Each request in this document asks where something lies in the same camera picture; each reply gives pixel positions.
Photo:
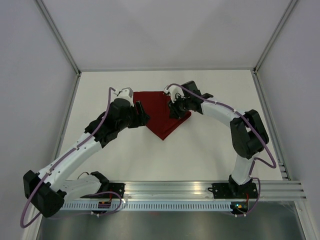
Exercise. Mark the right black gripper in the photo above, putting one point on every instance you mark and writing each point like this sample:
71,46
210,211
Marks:
174,112

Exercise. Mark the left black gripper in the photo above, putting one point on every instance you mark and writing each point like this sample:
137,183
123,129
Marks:
141,119

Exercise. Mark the dark red cloth napkin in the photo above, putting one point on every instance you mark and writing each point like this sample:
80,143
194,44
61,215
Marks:
155,104

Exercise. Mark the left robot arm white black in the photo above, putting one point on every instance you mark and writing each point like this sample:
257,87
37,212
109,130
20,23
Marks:
44,189

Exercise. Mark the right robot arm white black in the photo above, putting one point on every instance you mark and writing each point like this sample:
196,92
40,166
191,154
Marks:
248,134

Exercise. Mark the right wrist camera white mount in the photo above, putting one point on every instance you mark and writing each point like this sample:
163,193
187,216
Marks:
174,92

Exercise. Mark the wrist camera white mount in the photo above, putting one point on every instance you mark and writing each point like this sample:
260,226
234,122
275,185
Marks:
174,92
125,93

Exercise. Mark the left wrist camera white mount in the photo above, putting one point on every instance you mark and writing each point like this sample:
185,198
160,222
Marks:
125,93

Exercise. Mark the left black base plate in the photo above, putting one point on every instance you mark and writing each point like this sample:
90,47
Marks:
117,187

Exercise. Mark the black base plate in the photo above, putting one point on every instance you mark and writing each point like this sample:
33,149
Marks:
228,191
117,187

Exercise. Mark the right aluminium frame post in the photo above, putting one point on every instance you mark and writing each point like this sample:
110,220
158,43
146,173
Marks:
275,34

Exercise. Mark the aluminium frame post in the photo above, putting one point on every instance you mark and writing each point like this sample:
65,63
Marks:
57,35
275,34

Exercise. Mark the white slotted cable duct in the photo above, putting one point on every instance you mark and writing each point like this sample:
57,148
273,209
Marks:
223,206

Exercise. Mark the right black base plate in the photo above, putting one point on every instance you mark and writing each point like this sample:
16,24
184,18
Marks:
228,191

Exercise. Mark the left aluminium frame post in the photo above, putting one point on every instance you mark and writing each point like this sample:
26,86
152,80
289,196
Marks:
57,35

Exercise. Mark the aluminium mounting rail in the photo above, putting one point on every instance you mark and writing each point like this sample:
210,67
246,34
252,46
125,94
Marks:
273,190

